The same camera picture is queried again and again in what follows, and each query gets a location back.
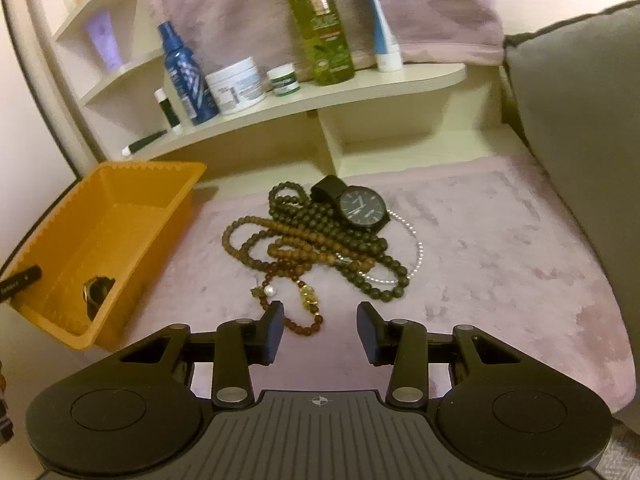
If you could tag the green liquid bottle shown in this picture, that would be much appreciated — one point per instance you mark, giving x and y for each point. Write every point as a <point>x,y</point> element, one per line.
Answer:
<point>320,25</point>

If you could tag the blue spray bottle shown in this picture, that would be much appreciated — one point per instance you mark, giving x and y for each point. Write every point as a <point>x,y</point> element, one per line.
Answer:
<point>187,80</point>

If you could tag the pink towel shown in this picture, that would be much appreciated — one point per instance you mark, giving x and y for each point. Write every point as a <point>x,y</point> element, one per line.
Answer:
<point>240,10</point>

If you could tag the black wristwatch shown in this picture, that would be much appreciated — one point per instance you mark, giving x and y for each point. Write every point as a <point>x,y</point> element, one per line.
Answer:
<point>362,208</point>

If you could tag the blue and white tube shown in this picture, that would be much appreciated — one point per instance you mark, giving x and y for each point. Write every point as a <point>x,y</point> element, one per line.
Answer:
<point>382,25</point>

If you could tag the white and green balm stick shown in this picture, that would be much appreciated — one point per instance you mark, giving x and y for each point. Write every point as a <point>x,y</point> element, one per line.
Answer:
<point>167,110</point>

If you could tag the grey cushion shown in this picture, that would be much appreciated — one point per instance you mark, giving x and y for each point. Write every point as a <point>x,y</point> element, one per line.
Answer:
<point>575,135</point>

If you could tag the cream corner shelf unit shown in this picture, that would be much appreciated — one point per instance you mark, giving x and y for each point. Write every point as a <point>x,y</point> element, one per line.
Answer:
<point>400,80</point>

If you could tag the orange plastic tray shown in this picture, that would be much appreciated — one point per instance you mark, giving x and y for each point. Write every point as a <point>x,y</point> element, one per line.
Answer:
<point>100,230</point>

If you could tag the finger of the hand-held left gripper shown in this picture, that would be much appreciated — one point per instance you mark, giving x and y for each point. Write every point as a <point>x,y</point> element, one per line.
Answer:
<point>20,284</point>

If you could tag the small pearl earring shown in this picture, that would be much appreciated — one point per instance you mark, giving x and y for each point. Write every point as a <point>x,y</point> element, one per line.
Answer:
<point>270,290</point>

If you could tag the white cream jar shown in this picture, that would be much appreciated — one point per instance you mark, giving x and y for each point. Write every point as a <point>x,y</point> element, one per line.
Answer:
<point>235,87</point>

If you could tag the dark tube white cap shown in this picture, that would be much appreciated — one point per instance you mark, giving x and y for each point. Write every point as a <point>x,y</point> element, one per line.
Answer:
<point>147,141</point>

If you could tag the purple tube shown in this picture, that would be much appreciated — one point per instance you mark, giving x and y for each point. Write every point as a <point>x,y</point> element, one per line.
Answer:
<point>105,40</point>

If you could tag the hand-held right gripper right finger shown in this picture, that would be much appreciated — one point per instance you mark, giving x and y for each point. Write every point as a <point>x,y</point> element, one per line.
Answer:
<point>367,334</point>

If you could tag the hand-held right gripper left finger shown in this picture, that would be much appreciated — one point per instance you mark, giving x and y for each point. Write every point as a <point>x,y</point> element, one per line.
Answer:
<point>272,334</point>

